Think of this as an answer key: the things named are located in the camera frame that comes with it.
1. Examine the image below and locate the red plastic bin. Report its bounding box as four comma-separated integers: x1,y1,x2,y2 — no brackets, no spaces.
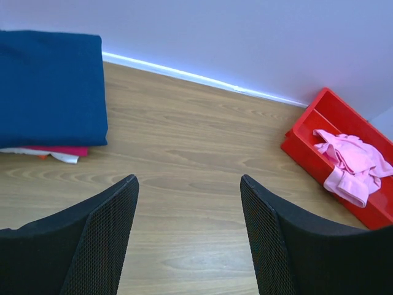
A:
281,88,392,230

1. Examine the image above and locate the folded magenta t shirt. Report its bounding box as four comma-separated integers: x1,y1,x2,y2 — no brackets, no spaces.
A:
27,146,88,157

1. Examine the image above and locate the folded white t shirt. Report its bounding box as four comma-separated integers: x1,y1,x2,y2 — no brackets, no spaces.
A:
1,147,79,164

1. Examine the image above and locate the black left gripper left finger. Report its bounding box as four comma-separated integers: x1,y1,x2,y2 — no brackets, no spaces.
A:
1,175,139,294

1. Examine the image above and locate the folded navy blue t shirt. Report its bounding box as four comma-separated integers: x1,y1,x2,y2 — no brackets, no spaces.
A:
1,30,108,148

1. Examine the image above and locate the pink polo shirt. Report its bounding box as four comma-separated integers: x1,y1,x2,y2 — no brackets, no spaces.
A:
313,129,392,208

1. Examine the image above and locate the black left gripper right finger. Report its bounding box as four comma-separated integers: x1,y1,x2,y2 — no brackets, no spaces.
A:
239,175,392,294

